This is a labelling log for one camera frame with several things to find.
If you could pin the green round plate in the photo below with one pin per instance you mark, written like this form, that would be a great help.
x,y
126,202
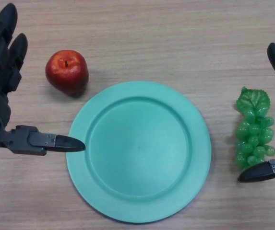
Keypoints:
x,y
139,153

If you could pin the green plastic grape bunch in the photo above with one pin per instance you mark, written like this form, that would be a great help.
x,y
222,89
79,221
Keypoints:
x,y
253,136

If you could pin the red apple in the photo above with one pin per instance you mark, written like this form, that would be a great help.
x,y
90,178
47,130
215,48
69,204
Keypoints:
x,y
66,72

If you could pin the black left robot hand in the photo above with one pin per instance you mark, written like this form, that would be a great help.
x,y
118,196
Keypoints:
x,y
0,72

